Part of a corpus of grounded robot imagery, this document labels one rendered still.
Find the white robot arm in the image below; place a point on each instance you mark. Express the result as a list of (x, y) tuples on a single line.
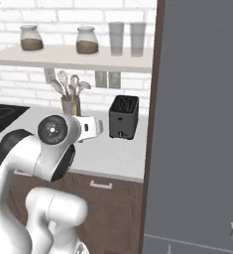
[(19, 158)]

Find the glass jar with brown contents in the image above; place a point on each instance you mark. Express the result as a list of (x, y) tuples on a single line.
[(87, 41), (31, 38)]

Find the grey fridge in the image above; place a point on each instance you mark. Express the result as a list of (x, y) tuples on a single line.
[(200, 125)]

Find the brown wooden side panel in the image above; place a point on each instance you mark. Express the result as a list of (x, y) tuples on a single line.
[(151, 125)]

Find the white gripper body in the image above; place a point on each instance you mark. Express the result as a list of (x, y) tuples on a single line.
[(99, 127)]

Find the pale spatula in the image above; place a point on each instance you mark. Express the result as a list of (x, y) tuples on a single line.
[(57, 86)]

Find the black hob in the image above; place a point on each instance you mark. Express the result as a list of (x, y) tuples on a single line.
[(2, 117)]

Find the steel utensil pot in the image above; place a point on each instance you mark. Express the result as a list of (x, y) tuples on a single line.
[(70, 106)]

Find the pale ladle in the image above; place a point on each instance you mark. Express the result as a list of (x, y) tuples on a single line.
[(83, 86)]

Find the dark grey toaster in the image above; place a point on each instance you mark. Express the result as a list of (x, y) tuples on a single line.
[(123, 120)]

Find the pale wall shelf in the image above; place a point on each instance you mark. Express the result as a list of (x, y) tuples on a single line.
[(88, 58)]

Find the brown wooden drawer front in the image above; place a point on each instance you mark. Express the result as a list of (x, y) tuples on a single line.
[(114, 215), (20, 195)]

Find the pale serving spoon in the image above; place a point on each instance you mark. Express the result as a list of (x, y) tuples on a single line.
[(74, 82)]

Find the grey double wall socket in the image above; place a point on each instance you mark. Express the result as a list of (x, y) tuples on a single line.
[(108, 79)]

